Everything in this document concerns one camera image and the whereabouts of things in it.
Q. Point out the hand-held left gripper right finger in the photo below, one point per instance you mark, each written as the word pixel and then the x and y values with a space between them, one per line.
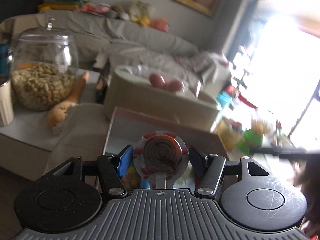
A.
pixel 195 160

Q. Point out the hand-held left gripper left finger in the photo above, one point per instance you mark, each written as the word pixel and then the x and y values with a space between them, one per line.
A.
pixel 126 161

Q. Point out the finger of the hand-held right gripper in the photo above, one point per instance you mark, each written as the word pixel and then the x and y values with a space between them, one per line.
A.
pixel 280 151

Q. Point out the round spiral candy packet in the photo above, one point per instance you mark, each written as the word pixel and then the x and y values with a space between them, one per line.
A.
pixel 160 155

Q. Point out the pink cardboard box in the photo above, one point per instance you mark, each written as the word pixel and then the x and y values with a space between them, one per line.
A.
pixel 160 122

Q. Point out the orange and white snack packet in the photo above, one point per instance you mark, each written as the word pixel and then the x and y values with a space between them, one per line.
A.
pixel 131 177

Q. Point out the green and white snack packet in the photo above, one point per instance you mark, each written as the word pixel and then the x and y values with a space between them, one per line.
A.
pixel 185 177

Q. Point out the green-lidded plastic jar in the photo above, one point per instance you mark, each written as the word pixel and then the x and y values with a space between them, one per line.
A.
pixel 252 137

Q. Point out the red-lidded plastic jar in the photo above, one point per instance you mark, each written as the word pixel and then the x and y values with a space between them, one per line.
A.
pixel 227 132

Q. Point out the window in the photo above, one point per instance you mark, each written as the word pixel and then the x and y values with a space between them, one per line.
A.
pixel 282 75

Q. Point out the brown egg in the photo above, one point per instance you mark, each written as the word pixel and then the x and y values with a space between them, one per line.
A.
pixel 175 85
pixel 157 80

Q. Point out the tan gourd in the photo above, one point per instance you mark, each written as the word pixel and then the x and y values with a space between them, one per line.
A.
pixel 72 97

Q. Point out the clear plastic bag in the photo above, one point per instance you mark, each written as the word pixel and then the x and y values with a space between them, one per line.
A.
pixel 140 71

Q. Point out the glass jar of peanuts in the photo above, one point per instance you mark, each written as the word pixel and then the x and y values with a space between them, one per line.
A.
pixel 42 90

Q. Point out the grey sofa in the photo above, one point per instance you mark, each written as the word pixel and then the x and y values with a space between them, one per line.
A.
pixel 100 37

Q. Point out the white ribbed cup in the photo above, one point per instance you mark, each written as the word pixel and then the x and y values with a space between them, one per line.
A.
pixel 5 105

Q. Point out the orange plush toy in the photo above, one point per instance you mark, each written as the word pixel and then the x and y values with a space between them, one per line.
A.
pixel 160 25

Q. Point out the beige plush toy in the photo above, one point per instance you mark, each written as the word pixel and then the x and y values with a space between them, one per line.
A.
pixel 132 10

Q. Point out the pink plush toy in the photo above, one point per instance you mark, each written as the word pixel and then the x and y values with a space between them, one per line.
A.
pixel 96 8

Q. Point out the teal container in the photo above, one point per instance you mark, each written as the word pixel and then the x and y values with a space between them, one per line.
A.
pixel 3 57

